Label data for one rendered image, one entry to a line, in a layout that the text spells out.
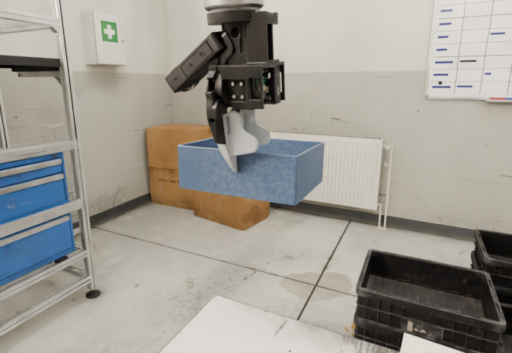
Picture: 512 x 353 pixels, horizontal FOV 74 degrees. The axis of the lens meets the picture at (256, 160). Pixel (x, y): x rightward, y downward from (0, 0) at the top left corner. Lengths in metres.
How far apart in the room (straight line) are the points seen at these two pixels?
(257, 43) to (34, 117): 2.59
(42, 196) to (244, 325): 1.40
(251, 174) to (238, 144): 0.05
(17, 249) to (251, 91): 1.70
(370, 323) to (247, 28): 1.02
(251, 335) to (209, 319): 0.11
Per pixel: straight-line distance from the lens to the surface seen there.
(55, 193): 2.03
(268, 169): 0.47
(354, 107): 3.05
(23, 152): 1.89
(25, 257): 2.03
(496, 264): 1.57
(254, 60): 0.43
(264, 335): 0.82
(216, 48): 0.45
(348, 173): 3.03
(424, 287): 1.48
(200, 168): 0.53
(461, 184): 3.12
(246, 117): 0.49
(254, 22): 0.43
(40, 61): 1.97
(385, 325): 1.24
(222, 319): 0.86
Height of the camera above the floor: 1.23
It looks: 13 degrees down
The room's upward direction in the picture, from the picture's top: straight up
